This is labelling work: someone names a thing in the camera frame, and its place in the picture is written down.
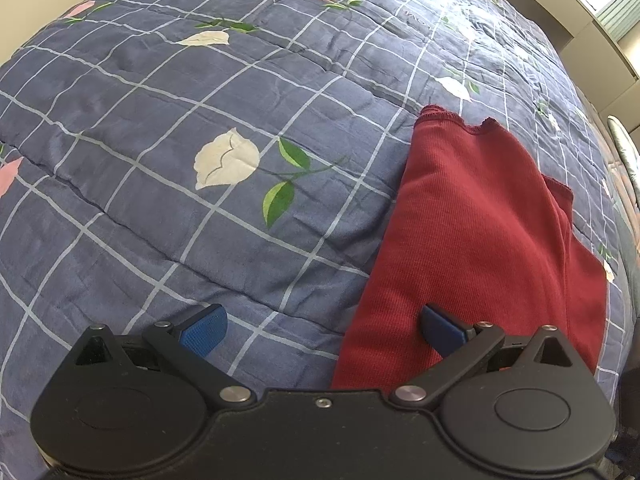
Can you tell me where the light patterned pillow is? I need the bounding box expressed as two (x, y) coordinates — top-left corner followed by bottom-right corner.
(606, 114), (640, 261)

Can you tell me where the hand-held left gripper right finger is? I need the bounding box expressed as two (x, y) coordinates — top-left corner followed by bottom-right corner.
(390, 304), (576, 409)

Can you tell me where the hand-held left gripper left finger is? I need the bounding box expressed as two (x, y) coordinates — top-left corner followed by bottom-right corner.
(75, 305), (252, 407)

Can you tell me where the blue checked floral blanket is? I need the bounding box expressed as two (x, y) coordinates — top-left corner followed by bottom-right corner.
(0, 0), (632, 480)

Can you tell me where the window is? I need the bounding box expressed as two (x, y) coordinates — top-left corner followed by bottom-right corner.
(580, 0), (640, 48)

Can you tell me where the dark red knit garment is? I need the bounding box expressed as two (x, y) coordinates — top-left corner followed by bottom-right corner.
(331, 104), (609, 393)

